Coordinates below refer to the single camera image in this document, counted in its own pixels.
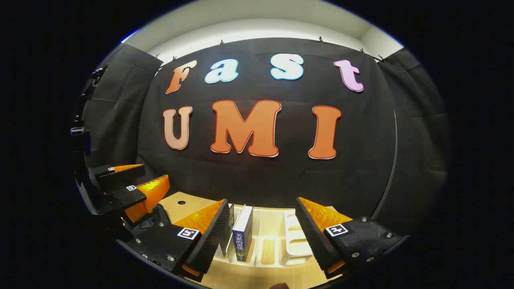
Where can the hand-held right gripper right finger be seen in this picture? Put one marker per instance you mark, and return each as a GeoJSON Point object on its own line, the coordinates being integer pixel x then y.
{"type": "Point", "coordinates": [311, 237]}

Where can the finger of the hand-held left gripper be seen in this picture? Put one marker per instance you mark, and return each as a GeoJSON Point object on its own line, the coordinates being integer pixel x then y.
{"type": "Point", "coordinates": [120, 174]}
{"type": "Point", "coordinates": [128, 196]}

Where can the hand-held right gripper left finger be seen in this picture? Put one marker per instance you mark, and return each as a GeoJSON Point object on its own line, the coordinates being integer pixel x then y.
{"type": "Point", "coordinates": [213, 237]}

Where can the white portrait cover book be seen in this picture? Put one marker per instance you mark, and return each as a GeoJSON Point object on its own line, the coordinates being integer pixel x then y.
{"type": "Point", "coordinates": [231, 218]}

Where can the cream plastic bookshelf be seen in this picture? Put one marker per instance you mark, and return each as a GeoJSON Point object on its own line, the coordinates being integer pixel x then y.
{"type": "Point", "coordinates": [299, 249]}

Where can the blue book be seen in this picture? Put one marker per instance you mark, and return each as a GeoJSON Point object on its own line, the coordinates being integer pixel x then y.
{"type": "Point", "coordinates": [243, 237]}

